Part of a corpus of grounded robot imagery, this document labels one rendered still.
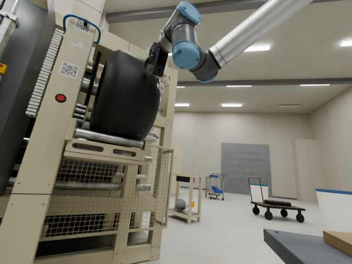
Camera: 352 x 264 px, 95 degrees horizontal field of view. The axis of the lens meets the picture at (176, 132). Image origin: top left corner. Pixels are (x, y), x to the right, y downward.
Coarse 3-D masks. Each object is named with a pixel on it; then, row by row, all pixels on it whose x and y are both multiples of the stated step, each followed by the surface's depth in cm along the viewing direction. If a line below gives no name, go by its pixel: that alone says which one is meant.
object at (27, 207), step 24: (96, 0) 97; (72, 24) 88; (96, 24) 95; (72, 48) 85; (48, 96) 76; (72, 96) 82; (48, 120) 75; (48, 144) 73; (24, 168) 67; (48, 168) 72; (24, 192) 66; (48, 192) 70; (24, 216) 65; (0, 240) 60; (24, 240) 64
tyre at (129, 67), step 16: (112, 64) 79; (128, 64) 80; (144, 64) 88; (112, 80) 76; (128, 80) 78; (144, 80) 83; (160, 80) 93; (96, 96) 114; (112, 96) 75; (128, 96) 78; (144, 96) 82; (160, 96) 91; (96, 112) 79; (112, 112) 77; (128, 112) 80; (144, 112) 83; (96, 128) 82; (112, 128) 81; (128, 128) 84; (144, 128) 87; (112, 144) 94
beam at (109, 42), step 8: (104, 32) 124; (96, 40) 120; (104, 40) 123; (112, 40) 126; (120, 40) 130; (96, 48) 124; (104, 48) 124; (112, 48) 125; (120, 48) 129; (128, 48) 133; (136, 48) 137; (104, 56) 132; (144, 56) 140; (104, 64) 143
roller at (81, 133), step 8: (80, 128) 75; (80, 136) 75; (88, 136) 76; (96, 136) 78; (104, 136) 79; (112, 136) 82; (120, 136) 85; (120, 144) 84; (128, 144) 86; (136, 144) 88; (144, 144) 90
